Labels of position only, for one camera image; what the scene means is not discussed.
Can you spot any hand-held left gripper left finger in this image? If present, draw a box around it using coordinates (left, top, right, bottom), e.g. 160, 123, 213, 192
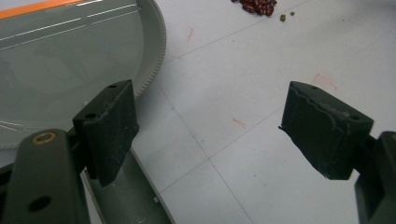
73, 79, 140, 188

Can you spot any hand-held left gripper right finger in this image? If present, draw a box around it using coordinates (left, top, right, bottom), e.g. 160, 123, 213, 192
278, 80, 375, 181

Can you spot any grey dustpan with orange edge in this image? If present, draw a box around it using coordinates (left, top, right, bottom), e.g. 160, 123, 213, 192
0, 0, 177, 224

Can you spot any pile of red beans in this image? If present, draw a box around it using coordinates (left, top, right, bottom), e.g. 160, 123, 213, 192
231, 0, 278, 18

